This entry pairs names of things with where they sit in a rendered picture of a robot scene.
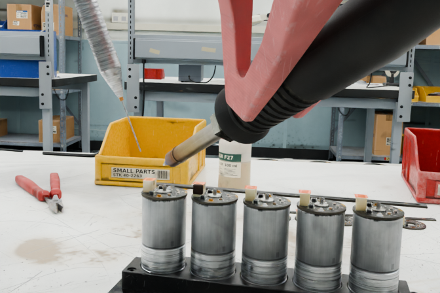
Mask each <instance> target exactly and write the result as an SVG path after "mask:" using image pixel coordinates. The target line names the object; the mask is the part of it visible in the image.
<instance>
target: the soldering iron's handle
mask: <svg viewBox="0 0 440 293"><path fill-rule="evenodd" d="M439 28H440V0H348V1H347V2H345V3H344V4H343V5H341V6H340V7H339V8H337V9H336V11H334V13H333V15H332V16H331V17H330V19H329V20H328V21H327V23H326V24H325V25H324V27H323V28H322V29H321V31H320V32H319V33H318V35H317V36H316V38H315V39H314V40H313V42H312V43H311V45H310V46H309V47H308V49H307V50H306V52H305V53H304V54H303V55H302V57H301V58H300V60H299V61H298V62H297V64H296V65H295V66H294V68H293V69H292V71H291V72H290V74H288V76H287V78H286V79H285V80H284V81H283V83H282V85H281V86H280V87H279V88H278V90H277V91H276V93H275V94H274V95H273V96H272V97H271V99H270V100H269V101H268V103H267V104H266V105H265V106H264V107H263V109H262V110H261V111H260V113H259V114H258V115H257V116H256V117H255V119H254V120H253V121H251V122H245V121H243V120H242V119H241V118H240V117H239V116H238V115H237V114H236V113H235V112H234V111H233V109H232V108H231V107H230V106H229V105H228V104H227V102H226V98H225V88H224V89H222V90H221V91H220V92H219V94H218V95H217V97H216V100H215V107H214V110H215V117H216V120H217V123H218V124H219V126H220V128H221V129H222V130H223V132H224V133H225V134H226V135H227V136H228V137H230V138H231V139H232V140H234V141H236V142H238V143H242V144H252V143H256V142H257V141H259V140H261V139H262V138H264V137H265V136H266V135H267V133H268V132H269V130H270V128H273V127H274V126H276V125H278V124H279V123H281V122H283V121H285V120H287V119H288V118H290V117H292V116H294V115H296V114H297V113H299V112H301V111H303V110H305V109H306V108H308V107H310V106H311V105H313V104H315V103H317V102H318V101H319V100H324V99H327V98H329V97H331V96H332V95H335V94H336V93H338V92H340V91H341V90H343V89H345V88H347V87H349V86H350V85H352V84H354V83H356V82H357V81H359V80H361V79H363V78H365V77H366V76H368V75H370V74H371V73H374V72H375V71H377V70H379V69H380V68H382V67H384V66H385V65H387V64H389V63H391V62H393V61H394V60H396V59H397V58H400V57H401V56H402V55H404V54H405V53H406V52H408V51H409V50H410V49H412V48H413V47H415V46H416V45H417V44H419V43H420V42H422V41H423V40H424V39H426V38H427V37H429V36H430V35H431V34H432V33H434V32H435V31H437V30H438V29H439Z"/></svg>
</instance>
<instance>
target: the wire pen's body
mask: <svg viewBox="0 0 440 293"><path fill-rule="evenodd" d="M73 2H74V4H75V8H76V9H77V12H78V15H79V16H80V20H81V24H82V27H83V28H84V32H85V33H86V34H85V35H86V36H87V40H88V41H89V42H88V43H89V44H90V48H91V49H92V52H93V56H94V57H95V58H94V59H95V61H96V64H97V66H98V69H99V72H102V71H106V70H108V69H112V68H114V67H117V66H120V61H119V58H118V56H117V53H116V51H115V47H114V46H113V43H112V40H111V36H110V35H109V32H108V28H107V27H106V23H105V20H104V19H103V15H102V12H101V11H100V10H101V9H100V7H99V3H98V0H73Z"/></svg>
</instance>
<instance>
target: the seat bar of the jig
mask: <svg viewBox="0 0 440 293"><path fill-rule="evenodd" d="M190 266H191V257H187V256H186V263H185V269H183V270H181V271H178V272H175V273H168V274H157V273H150V272H147V271H145V270H143V269H142V268H141V257H135V258H134V259H133V260H132V261H131V262H130V263H129V264H128V265H127V266H126V267H125V268H124V269H123V270H122V289H126V290H136V291H142V292H152V293H318V292H310V291H307V290H303V289H301V288H299V287H297V286H296V285H295V284H294V283H293V276H294V268H289V267H288V268H287V281H286V282H285V283H284V284H280V285H277V286H257V285H254V284H249V283H247V282H245V281H243V280H242V279H241V262H236V264H235V274H234V275H233V276H232V277H229V278H227V279H221V280H207V279H201V278H198V277H195V276H194V275H192V274H191V273H190ZM348 276H349V275H348V274H342V279H341V288H340V289H339V290H338V291H335V292H329V293H353V292H351V291H350V290H349V289H348ZM398 293H411V292H410V290H409V286H408V284H407V281H403V280H399V284H398Z"/></svg>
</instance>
